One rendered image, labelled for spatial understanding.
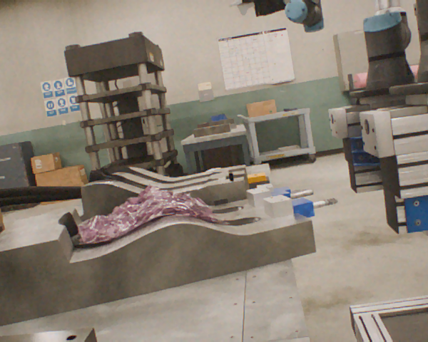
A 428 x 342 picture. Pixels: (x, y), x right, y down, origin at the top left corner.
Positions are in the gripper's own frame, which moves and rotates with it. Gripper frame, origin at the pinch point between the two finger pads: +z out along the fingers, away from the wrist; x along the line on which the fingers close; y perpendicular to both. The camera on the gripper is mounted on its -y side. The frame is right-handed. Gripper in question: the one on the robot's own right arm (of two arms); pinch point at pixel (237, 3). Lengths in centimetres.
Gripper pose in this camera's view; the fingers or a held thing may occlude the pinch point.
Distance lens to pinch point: 187.5
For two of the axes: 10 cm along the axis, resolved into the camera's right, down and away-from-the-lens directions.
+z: -8.4, 0.7, 5.4
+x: 4.9, -3.4, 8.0
